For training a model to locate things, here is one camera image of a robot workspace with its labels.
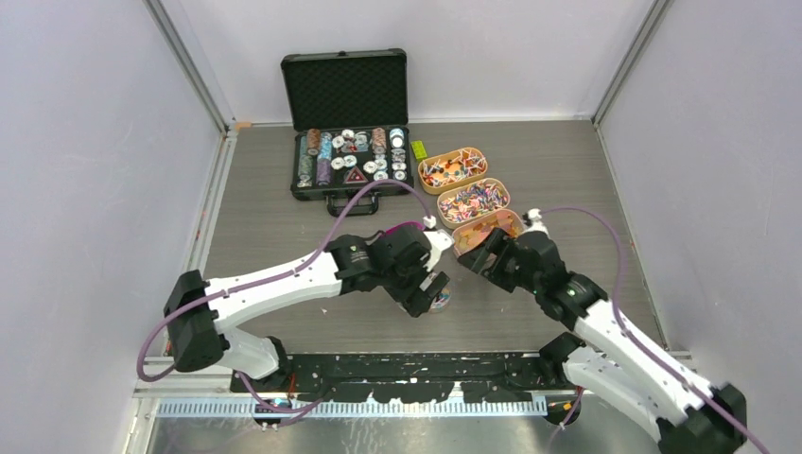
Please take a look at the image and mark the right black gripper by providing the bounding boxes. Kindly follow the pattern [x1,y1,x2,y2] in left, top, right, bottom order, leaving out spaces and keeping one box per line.
[459,226,542,294]

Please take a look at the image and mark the clear round plastic jar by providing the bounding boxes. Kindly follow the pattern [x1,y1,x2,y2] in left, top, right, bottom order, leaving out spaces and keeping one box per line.
[428,287,451,313]

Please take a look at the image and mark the magenta plastic scoop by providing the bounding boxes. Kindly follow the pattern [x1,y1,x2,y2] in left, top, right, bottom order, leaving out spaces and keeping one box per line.
[385,220,425,235]

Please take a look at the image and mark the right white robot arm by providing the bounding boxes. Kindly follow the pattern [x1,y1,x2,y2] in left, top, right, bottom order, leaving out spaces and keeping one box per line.
[458,228,747,453]

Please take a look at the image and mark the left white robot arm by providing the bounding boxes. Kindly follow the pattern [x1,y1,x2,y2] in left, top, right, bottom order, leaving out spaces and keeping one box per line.
[165,225,453,392]

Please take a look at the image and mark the pink tray popsicle candies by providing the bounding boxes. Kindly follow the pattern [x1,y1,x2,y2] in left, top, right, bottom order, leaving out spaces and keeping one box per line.
[452,208,525,256]

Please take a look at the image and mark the beige tray swirl lollipops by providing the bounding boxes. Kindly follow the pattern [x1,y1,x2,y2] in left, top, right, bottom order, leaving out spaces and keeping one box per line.
[436,178,511,229]

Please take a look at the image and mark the orange tray with lollipops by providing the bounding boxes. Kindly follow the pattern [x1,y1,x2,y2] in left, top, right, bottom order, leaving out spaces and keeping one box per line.
[417,147,489,195]

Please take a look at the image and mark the yellow-green small block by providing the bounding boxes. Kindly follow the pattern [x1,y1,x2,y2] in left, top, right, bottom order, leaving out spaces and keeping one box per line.
[410,140,427,162]

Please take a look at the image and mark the black poker chip case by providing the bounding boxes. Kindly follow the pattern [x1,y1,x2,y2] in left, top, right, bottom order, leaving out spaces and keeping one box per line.
[280,48,415,217]

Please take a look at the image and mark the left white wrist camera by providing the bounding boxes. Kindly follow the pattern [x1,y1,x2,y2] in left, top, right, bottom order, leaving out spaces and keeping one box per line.
[422,215,454,271]

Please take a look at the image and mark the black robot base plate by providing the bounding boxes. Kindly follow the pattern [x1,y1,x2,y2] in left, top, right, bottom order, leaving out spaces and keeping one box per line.
[250,352,576,404]

